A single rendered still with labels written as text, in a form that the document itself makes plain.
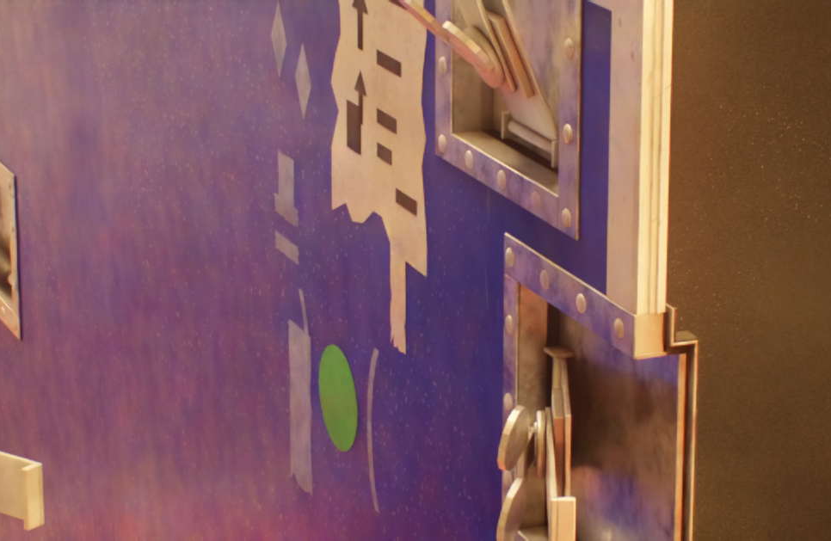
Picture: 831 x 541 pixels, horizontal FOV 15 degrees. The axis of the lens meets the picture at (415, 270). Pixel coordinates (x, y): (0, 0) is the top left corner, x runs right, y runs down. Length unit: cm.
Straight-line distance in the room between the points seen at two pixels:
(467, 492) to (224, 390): 30
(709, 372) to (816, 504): 15
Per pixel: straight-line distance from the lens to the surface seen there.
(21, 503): 106
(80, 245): 168
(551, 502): 102
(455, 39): 108
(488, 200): 114
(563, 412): 108
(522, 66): 109
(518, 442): 107
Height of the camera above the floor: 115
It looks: 17 degrees down
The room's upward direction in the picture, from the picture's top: straight up
